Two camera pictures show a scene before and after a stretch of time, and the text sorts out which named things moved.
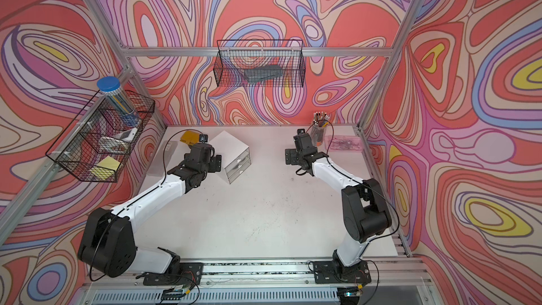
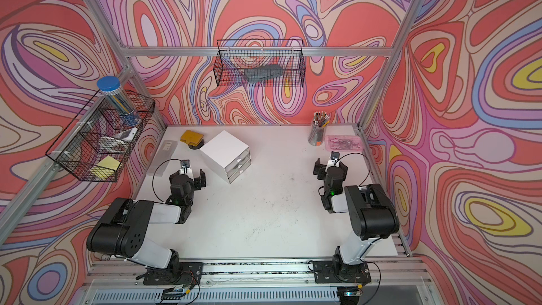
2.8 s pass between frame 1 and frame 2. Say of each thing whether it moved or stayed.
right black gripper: moved
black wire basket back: stayed
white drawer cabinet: stayed
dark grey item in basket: stayed
